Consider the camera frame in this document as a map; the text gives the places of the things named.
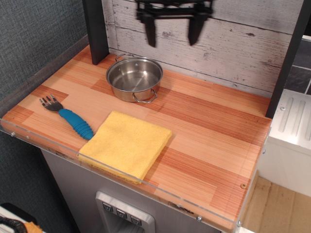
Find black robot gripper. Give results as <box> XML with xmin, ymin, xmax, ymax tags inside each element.
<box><xmin>136</xmin><ymin>0</ymin><xmax>213</xmax><ymax>47</ymax></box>

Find stainless steel pot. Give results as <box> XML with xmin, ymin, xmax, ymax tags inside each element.
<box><xmin>106</xmin><ymin>56</ymin><xmax>164</xmax><ymax>103</ymax></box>

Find yellow folded cloth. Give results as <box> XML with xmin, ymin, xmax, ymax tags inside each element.
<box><xmin>77</xmin><ymin>111</ymin><xmax>172</xmax><ymax>184</ymax></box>

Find clear acrylic edge guard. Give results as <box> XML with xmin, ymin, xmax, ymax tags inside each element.
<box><xmin>1</xmin><ymin>114</ymin><xmax>271</xmax><ymax>233</ymax></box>

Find white toy sink unit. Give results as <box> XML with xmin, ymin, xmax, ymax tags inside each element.
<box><xmin>256</xmin><ymin>35</ymin><xmax>311</xmax><ymax>198</ymax></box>

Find grey toy fridge cabinet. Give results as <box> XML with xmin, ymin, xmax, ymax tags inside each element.
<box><xmin>42</xmin><ymin>150</ymin><xmax>219</xmax><ymax>233</ymax></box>

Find silver ice dispenser panel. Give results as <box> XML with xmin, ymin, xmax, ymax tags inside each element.
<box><xmin>96</xmin><ymin>191</ymin><xmax>156</xmax><ymax>233</ymax></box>

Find black and orange object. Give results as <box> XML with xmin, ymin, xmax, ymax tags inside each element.
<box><xmin>0</xmin><ymin>202</ymin><xmax>44</xmax><ymax>233</ymax></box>

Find dark left shelf post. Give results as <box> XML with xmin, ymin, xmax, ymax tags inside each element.
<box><xmin>82</xmin><ymin>0</ymin><xmax>109</xmax><ymax>65</ymax></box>

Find dark shelf post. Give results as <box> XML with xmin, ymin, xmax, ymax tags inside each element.
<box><xmin>265</xmin><ymin>0</ymin><xmax>311</xmax><ymax>119</ymax></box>
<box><xmin>82</xmin><ymin>0</ymin><xmax>109</xmax><ymax>65</ymax></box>

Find dark right shelf post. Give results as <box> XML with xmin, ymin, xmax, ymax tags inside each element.
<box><xmin>265</xmin><ymin>0</ymin><xmax>311</xmax><ymax>119</ymax></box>

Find blue handled metal fork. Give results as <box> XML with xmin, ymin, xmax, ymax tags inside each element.
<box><xmin>39</xmin><ymin>95</ymin><xmax>94</xmax><ymax>140</ymax></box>

